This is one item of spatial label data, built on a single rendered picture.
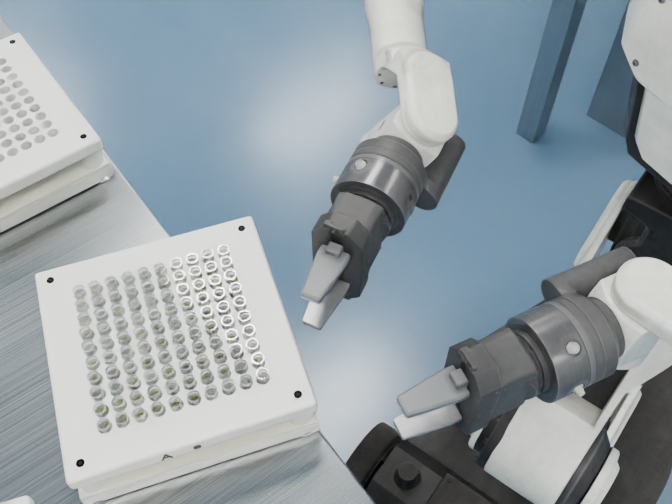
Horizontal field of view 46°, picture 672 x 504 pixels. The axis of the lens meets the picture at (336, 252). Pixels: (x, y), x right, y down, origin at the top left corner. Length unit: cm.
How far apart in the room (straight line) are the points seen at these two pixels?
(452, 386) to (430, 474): 84
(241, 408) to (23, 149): 45
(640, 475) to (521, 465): 57
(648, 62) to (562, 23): 118
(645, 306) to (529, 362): 12
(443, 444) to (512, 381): 90
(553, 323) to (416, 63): 33
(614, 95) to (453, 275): 71
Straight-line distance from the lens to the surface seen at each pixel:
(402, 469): 150
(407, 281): 197
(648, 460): 170
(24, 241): 104
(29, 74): 112
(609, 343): 77
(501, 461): 115
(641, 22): 85
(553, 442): 112
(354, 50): 252
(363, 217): 79
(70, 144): 102
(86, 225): 103
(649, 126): 91
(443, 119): 88
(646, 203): 100
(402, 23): 96
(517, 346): 73
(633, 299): 77
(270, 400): 79
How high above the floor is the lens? 167
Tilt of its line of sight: 56 degrees down
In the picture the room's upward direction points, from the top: straight up
